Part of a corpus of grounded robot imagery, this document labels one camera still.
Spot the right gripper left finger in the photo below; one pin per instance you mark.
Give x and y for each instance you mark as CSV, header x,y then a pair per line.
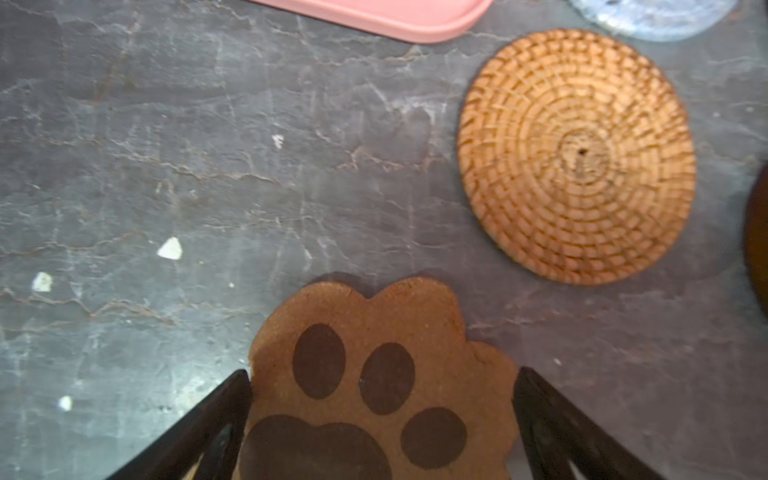
x,y
205,442

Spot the brown paw print coaster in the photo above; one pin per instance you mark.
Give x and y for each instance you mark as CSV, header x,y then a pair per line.
x,y
386,387

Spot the woven rattan coaster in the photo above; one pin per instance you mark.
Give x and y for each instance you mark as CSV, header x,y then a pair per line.
x,y
576,156

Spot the pink serving tray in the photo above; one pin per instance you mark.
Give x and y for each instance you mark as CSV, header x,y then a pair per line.
x,y
414,21

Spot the grey blue woven coaster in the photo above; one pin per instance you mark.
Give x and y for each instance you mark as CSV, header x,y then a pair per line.
x,y
655,20

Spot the large round wooden coaster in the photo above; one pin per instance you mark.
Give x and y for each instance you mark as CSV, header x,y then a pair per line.
x,y
755,238

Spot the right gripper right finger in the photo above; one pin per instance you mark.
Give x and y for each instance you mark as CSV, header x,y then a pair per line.
x,y
559,438

